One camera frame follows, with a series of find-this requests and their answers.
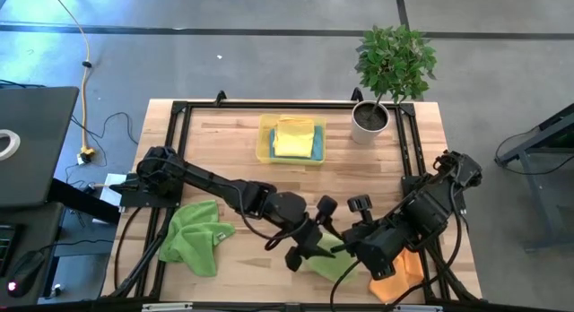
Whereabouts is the black metal side table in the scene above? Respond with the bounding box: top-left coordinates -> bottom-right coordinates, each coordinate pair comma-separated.
494,103 -> 574,253

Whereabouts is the white tape roll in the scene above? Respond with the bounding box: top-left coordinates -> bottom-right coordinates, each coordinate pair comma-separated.
0,128 -> 22,162

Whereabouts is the blue microfiber towel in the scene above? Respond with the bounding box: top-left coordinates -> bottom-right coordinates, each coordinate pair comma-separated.
268,125 -> 325,161

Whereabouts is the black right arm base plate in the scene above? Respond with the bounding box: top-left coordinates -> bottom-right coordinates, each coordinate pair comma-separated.
401,174 -> 467,214

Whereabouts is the white flat box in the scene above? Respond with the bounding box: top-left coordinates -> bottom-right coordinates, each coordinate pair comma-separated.
98,172 -> 129,211

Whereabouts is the black computer mouse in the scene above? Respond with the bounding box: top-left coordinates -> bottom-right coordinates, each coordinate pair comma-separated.
5,250 -> 46,299

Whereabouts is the lime green microfiber towel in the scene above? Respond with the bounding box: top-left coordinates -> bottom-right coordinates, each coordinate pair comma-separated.
309,232 -> 360,285

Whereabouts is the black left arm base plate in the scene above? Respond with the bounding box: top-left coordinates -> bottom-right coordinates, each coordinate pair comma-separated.
109,170 -> 186,210

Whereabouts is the yellow microfiber towel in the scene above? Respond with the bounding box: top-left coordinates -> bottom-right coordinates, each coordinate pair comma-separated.
273,117 -> 316,160

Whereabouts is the black side desk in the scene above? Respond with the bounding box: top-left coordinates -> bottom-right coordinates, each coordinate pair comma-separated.
0,177 -> 122,308

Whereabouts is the yellow translucent plastic bin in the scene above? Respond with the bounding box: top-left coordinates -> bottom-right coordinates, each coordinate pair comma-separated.
255,113 -> 327,167

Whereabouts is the green plant in white pot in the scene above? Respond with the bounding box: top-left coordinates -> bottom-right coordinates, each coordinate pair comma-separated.
350,23 -> 439,146

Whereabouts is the white metal bracket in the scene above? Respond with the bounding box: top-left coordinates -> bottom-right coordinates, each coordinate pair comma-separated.
392,304 -> 445,312
141,302 -> 194,312

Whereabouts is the black aluminium table frame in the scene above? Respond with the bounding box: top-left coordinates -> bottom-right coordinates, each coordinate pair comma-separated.
99,86 -> 485,312

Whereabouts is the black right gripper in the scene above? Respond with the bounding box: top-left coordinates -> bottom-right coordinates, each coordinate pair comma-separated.
331,225 -> 377,258

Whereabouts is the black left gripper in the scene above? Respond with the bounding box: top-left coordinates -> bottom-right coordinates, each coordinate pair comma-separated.
283,217 -> 337,273

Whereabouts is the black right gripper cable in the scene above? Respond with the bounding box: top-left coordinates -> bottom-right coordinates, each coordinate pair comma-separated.
329,257 -> 361,312

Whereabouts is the grass green microfiber towel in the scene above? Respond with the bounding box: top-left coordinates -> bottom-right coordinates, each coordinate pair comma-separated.
159,199 -> 237,278

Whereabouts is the black keyboard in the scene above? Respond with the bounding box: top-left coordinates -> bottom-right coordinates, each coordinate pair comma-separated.
0,221 -> 22,277

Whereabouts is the yellow extension cable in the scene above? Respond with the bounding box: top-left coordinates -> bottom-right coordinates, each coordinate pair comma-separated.
47,0 -> 98,164

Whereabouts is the orange microfiber towel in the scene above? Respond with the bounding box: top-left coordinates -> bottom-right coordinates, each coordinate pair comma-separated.
368,247 -> 425,304

